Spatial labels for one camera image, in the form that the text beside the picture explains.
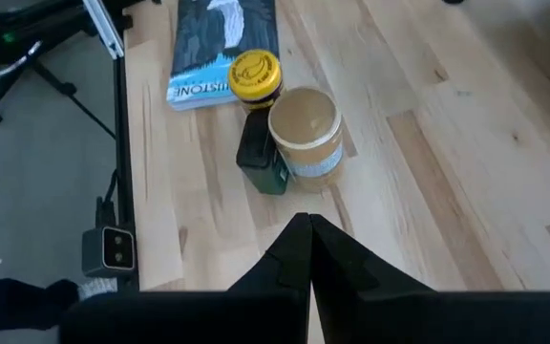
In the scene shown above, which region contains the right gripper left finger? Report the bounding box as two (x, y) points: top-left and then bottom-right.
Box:
(59, 212), (313, 344)

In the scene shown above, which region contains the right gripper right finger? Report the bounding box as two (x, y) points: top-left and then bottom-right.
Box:
(308, 213), (550, 344)

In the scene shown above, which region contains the dark green spice tin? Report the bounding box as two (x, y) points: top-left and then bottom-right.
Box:
(235, 107), (292, 197)

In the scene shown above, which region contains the large jar tan lid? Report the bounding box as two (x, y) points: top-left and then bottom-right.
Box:
(267, 86), (345, 194)

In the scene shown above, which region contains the dark spice jar yellow lid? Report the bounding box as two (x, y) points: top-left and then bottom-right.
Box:
(227, 49), (285, 114)

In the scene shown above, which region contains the Yellowstone picture book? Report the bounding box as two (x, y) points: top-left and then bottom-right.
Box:
(165, 0), (282, 113)

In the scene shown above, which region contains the aluminium profile bar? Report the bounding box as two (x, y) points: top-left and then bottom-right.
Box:
(81, 0), (126, 61)

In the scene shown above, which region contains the black office chair base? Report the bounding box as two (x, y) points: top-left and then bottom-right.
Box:
(0, 0), (136, 140)

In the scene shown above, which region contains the table-level camera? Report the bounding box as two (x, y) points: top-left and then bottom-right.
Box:
(80, 225), (138, 280)

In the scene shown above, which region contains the black camera cable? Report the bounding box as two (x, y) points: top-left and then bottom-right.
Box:
(94, 167), (119, 229)

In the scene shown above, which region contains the black table frame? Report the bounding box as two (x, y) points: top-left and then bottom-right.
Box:
(111, 55), (141, 293)

